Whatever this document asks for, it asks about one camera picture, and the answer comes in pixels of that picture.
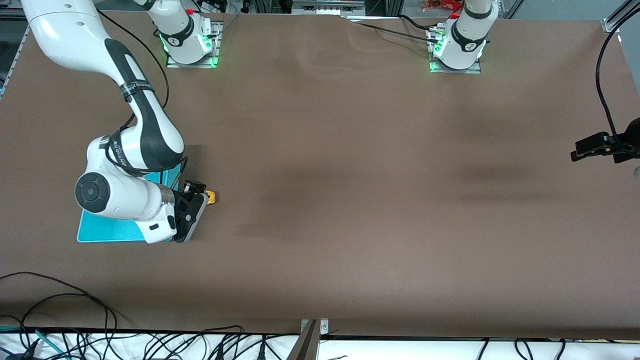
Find turquoise plastic bin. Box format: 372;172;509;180
76;167;182;244

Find red package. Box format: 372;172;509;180
422;0;463;12

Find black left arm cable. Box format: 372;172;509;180
594;30;640;151

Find metal corner bracket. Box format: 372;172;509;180
602;0;640;34

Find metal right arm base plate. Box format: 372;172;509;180
166;20;223;69

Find tangled black floor cables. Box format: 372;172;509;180
0;325;281;360

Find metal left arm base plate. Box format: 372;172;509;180
427;27;482;75

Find black looped table cable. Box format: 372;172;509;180
0;271;118;346

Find small metal table bracket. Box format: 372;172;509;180
300;318;330;336

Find dark aluminium camera post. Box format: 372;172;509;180
286;320;321;360

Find teal strap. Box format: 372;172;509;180
34;328;59;354

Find grey metal rail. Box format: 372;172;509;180
292;0;366;15

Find black base power cable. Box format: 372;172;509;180
350;14;441;46

